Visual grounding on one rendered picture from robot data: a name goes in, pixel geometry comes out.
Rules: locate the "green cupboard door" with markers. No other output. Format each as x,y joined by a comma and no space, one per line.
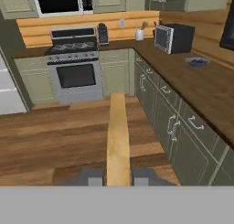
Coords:
225,172
151,102
137,87
192,166
161,124

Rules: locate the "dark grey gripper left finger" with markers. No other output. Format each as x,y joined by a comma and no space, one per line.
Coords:
91,173

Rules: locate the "white wall socket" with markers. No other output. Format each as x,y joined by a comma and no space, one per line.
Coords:
122,23

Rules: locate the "black microwave with white frame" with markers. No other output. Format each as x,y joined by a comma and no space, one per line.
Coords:
59,0

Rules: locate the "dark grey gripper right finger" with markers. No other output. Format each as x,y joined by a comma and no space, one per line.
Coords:
144,173

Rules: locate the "white fridge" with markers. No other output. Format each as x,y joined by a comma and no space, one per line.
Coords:
9,90

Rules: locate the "silver stove with oven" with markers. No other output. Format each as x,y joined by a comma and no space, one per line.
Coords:
76,75

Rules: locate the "blue plate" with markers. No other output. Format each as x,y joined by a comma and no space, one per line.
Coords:
197,61

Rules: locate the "white utensil pot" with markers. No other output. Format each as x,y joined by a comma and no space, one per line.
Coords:
140,35

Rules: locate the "wooden utensils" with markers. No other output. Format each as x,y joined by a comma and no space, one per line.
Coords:
143,25

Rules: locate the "green drawer front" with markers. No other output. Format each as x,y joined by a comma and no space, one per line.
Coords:
138,63
171,97
151,76
210,136

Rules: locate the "pale green base cupboard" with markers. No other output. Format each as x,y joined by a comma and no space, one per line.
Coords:
115,72
35,81

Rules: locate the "black toaster oven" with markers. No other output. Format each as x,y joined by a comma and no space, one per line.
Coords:
179,38

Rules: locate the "black coffee machine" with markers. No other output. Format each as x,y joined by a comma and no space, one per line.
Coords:
103,35

